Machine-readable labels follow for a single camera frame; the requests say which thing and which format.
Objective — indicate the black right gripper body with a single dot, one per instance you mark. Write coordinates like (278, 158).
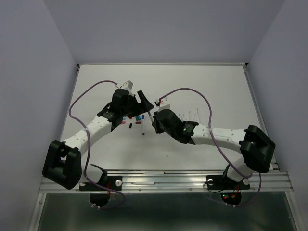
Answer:
(159, 128)

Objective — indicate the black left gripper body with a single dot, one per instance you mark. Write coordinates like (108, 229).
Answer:
(133, 108)

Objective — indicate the navy blue marker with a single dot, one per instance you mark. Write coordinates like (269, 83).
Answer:
(142, 124)

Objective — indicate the grey marker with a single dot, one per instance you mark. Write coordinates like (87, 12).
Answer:
(150, 116)

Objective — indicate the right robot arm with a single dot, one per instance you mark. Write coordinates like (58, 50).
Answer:
(255, 147)

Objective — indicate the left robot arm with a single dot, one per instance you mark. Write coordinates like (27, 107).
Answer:
(63, 161)

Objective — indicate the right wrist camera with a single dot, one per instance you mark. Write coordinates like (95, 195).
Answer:
(162, 104)

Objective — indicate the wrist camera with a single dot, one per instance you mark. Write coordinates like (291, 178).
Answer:
(162, 104)
(128, 85)

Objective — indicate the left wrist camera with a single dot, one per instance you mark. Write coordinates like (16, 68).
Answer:
(128, 85)

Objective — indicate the aluminium front rail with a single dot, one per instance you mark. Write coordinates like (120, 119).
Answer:
(169, 182)

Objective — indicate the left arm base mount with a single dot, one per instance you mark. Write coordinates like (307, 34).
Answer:
(107, 184)

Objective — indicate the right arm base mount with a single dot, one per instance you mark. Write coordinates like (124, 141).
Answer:
(230, 190)

